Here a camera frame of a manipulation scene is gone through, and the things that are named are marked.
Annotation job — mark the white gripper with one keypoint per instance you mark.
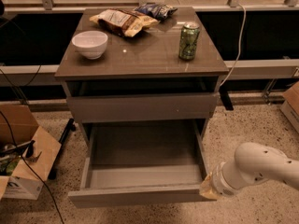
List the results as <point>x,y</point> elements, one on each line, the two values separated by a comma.
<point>221,181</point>

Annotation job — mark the grey drawer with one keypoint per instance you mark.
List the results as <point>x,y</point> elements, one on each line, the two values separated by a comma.
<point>142,99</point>
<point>147,162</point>

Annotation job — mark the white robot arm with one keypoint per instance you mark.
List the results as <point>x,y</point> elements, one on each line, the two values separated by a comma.
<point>252,164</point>

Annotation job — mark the grey top drawer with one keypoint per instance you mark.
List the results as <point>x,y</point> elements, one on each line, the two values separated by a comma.
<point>142,99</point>

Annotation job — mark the grey drawer cabinet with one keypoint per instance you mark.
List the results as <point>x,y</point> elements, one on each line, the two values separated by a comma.
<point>150,54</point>

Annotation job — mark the black stand leg right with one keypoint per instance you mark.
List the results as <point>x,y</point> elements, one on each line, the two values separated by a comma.
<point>226,101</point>

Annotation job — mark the black stand leg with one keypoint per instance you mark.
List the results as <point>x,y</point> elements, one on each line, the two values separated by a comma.
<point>69,127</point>
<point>226,101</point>

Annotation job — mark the cardboard box right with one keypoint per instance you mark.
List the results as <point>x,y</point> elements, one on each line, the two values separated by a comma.
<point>290,106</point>

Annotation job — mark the green soda can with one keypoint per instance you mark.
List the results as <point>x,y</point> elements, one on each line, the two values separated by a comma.
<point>188,40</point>

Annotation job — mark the black stand leg left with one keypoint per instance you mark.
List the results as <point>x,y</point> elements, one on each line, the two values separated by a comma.
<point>69,127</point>

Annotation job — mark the open cardboard box left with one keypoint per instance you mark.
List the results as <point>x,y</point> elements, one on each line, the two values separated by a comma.
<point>27,153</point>

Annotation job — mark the blue chip bag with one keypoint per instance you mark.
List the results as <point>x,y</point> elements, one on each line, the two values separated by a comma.
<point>159,12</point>

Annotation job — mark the brown chip bag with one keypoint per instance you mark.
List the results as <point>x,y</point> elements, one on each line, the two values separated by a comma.
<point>124,22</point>

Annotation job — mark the white ceramic bowl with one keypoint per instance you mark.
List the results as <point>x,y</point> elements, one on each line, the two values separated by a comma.
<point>90,44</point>

